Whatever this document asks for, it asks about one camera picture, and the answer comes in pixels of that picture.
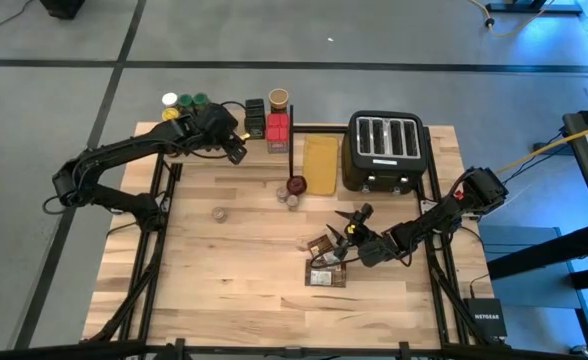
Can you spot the grey-lid spice jar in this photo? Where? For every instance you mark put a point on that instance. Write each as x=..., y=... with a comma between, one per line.
x=219, y=214

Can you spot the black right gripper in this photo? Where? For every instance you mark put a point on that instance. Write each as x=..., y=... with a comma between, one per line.
x=374, y=250

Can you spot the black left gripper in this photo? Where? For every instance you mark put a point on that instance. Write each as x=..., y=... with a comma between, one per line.
x=214, y=125

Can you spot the yellow-lid dark spice jar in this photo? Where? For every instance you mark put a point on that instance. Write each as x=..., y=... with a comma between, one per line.
x=170, y=114

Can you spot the wooden shelf with black frame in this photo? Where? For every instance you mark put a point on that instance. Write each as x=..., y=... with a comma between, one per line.
x=264, y=157

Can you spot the black Netgear router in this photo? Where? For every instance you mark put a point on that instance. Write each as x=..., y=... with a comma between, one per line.
x=486, y=317

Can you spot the red boxes stack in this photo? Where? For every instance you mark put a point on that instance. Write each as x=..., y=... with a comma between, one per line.
x=278, y=118
x=278, y=135

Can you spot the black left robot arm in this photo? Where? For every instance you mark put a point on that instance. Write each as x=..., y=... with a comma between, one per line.
x=124, y=147

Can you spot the green-lid herb spice jar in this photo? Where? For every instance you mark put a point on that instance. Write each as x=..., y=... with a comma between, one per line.
x=186, y=100

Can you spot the white-lid spice jar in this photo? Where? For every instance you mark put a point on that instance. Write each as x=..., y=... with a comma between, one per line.
x=170, y=99

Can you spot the green-lid oregano spice jar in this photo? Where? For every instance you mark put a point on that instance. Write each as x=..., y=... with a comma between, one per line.
x=200, y=100

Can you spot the small brown foil packet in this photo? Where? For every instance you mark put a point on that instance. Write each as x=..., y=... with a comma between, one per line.
x=320, y=245

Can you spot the tan-lid spice jar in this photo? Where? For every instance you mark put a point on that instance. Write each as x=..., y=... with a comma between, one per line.
x=278, y=99

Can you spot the black four-slot toaster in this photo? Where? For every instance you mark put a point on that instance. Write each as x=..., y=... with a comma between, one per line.
x=386, y=145

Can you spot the black stand base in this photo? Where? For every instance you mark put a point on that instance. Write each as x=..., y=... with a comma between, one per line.
x=534, y=7

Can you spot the yellow cloth mat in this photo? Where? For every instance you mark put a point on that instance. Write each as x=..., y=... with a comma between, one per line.
x=320, y=162

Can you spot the black floor object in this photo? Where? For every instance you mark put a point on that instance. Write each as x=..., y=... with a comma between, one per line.
x=61, y=7

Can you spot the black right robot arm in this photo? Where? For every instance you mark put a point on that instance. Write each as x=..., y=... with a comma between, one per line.
x=449, y=210

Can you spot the dark red round object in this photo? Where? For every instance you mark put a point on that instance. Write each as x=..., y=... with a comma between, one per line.
x=297, y=185

